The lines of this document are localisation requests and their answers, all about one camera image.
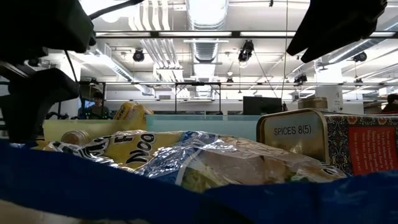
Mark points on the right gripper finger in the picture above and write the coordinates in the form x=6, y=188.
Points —
x=335, y=43
x=314, y=25

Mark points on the orange yellow ramen pack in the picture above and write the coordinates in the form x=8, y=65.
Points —
x=124, y=112

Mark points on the pale yellow ramen pack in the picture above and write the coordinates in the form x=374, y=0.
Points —
x=143, y=116

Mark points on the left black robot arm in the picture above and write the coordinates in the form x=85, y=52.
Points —
x=43, y=25

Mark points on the black ceiling spotlight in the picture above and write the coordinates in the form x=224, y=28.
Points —
x=300, y=78
x=360, y=56
x=246, y=49
x=138, y=55

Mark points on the person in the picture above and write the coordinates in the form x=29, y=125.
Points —
x=98, y=109
x=391, y=104

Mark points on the round tan ridged object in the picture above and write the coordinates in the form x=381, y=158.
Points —
x=76, y=137

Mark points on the yellow plastic bin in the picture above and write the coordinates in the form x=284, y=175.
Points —
x=99, y=127

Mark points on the black monitor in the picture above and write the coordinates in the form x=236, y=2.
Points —
x=262, y=105

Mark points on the patterned red spice tin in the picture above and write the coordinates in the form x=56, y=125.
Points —
x=292, y=133

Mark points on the teal plastic bin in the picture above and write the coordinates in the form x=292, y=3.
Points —
x=202, y=126

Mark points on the blue yellow ramen pack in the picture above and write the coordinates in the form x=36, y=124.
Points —
x=199, y=161

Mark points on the black aluminium table frame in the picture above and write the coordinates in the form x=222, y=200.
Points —
x=236, y=34

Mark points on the background black frame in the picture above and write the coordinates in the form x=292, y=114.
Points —
x=199, y=83

